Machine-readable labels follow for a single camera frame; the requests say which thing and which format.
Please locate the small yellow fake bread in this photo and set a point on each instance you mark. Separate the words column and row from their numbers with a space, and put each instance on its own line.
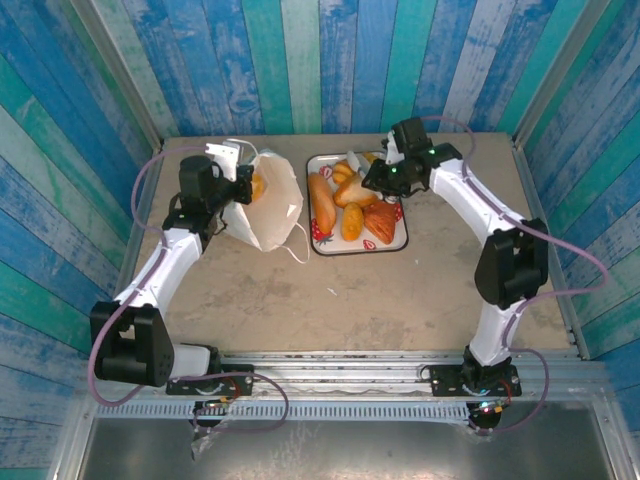
column 371, row 158

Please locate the metal tongs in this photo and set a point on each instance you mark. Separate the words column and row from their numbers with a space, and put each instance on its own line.
column 354, row 161

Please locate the pale triangular fake bread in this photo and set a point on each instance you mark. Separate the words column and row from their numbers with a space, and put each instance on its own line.
column 352, row 192

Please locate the yellow striped fake bread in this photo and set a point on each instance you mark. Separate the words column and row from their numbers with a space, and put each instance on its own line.
column 342, row 171

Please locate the white printed paper bag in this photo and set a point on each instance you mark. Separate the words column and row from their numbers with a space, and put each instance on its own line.
column 280, row 200

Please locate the oval golden fake roll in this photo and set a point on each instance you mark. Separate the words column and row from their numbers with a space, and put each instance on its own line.
column 352, row 222

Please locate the long golden fake baguette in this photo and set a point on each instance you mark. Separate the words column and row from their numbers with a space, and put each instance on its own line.
column 322, row 202

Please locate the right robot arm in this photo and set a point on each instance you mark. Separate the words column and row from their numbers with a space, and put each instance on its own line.
column 510, row 265

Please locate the golden fake bun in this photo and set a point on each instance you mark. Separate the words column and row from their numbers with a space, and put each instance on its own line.
column 258, row 186

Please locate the white strawberry print tray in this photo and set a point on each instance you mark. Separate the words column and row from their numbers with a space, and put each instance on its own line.
column 400, row 240

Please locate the small electronics board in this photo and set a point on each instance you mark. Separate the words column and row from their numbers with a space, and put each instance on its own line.
column 487, row 410
column 212, row 407

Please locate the grey metal plate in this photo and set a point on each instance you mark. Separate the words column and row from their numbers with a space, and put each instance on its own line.
column 350, row 450

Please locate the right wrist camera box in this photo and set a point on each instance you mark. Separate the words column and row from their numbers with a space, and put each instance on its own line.
column 392, row 152

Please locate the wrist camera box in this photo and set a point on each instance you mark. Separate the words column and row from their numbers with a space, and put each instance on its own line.
column 225, row 160
column 392, row 152

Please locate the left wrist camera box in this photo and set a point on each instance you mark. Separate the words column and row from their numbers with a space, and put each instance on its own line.
column 225, row 160

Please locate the aluminium frame profile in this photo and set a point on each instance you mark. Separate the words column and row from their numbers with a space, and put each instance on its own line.
column 121, row 75
column 554, row 75

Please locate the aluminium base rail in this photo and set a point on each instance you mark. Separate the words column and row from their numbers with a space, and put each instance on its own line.
column 340, row 372

